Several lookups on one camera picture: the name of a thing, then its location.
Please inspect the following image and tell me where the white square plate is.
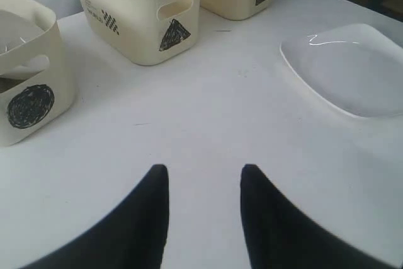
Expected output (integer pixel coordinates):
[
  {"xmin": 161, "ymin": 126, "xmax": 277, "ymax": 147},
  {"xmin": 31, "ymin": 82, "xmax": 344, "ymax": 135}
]
[{"xmin": 280, "ymin": 23, "xmax": 402, "ymax": 118}]

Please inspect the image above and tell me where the cream bin with triangle mark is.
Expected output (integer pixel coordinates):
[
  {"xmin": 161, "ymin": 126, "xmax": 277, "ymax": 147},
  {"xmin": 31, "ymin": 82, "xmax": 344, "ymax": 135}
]
[{"xmin": 81, "ymin": 0, "xmax": 200, "ymax": 66}]

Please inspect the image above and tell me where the cream bin with circle mark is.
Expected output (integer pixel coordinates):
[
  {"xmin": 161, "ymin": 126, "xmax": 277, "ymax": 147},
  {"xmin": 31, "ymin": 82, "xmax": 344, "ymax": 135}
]
[{"xmin": 1, "ymin": 0, "xmax": 76, "ymax": 146}]

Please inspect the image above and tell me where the white plastic bowl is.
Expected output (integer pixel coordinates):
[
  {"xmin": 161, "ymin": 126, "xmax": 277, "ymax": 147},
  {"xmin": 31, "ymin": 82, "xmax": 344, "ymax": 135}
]
[{"xmin": 1, "ymin": 10, "xmax": 44, "ymax": 54}]

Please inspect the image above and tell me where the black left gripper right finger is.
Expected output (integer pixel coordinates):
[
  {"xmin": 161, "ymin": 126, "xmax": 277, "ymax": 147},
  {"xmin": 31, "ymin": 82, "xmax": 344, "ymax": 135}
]
[{"xmin": 240, "ymin": 164, "xmax": 400, "ymax": 268}]

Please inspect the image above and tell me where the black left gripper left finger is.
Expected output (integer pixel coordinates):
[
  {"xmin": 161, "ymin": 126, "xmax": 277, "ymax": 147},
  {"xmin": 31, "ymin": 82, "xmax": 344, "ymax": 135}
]
[{"xmin": 27, "ymin": 164, "xmax": 169, "ymax": 268}]

